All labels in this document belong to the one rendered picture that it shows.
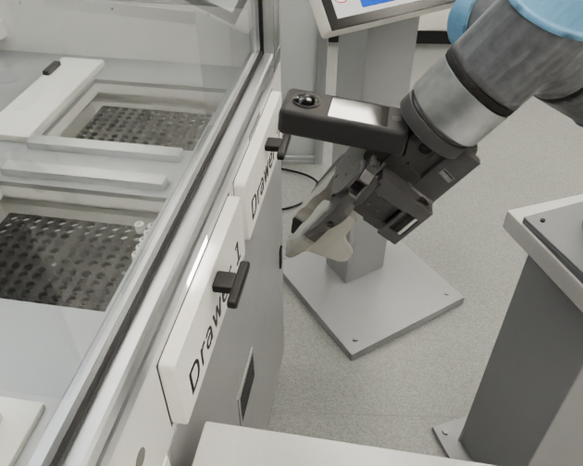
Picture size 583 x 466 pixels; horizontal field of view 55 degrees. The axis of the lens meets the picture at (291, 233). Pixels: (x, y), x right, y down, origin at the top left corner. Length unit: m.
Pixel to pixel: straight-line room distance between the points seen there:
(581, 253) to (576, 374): 0.23
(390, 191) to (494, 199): 1.93
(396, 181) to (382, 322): 1.30
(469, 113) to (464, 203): 1.91
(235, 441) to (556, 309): 0.64
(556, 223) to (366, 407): 0.82
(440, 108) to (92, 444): 0.38
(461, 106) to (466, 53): 0.04
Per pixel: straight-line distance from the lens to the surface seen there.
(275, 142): 0.92
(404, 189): 0.53
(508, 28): 0.47
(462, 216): 2.31
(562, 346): 1.14
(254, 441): 0.73
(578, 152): 2.90
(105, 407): 0.50
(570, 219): 1.08
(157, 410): 0.62
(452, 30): 0.66
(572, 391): 1.17
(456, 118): 0.48
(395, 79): 1.53
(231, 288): 0.67
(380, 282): 1.92
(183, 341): 0.61
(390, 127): 0.50
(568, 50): 0.47
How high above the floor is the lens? 1.39
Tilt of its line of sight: 41 degrees down
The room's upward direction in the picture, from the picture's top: straight up
